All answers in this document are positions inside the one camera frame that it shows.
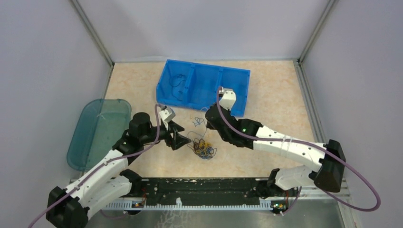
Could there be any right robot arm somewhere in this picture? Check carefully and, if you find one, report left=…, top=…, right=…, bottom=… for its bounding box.
left=205, top=104, right=345, bottom=196

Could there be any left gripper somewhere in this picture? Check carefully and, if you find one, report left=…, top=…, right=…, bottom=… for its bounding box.
left=141, top=120, right=192, bottom=150

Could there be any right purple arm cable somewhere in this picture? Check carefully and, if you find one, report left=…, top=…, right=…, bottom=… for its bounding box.
left=215, top=86, right=382, bottom=217

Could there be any teal transparent plastic tray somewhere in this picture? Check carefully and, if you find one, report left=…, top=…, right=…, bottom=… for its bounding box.
left=67, top=99, right=132, bottom=172

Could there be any dark blue cable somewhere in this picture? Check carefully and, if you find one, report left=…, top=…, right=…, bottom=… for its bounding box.
left=168, top=73, right=186, bottom=101

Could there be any blue three-compartment bin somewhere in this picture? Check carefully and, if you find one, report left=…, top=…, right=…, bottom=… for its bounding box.
left=156, top=59, right=250, bottom=117

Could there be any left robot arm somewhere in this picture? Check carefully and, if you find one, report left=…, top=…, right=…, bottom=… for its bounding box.
left=46, top=109, right=191, bottom=228

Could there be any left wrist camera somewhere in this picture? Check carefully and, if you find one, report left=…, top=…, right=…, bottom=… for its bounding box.
left=158, top=105, right=176, bottom=123

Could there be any coloured cable bundle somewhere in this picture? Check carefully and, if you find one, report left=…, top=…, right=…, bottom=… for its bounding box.
left=188, top=137, right=218, bottom=160

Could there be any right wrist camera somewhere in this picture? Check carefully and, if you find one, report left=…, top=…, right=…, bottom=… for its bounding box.
left=219, top=87, right=236, bottom=110

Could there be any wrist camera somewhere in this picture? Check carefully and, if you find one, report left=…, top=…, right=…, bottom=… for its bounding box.
left=219, top=87, right=236, bottom=110
left=158, top=105, right=176, bottom=123

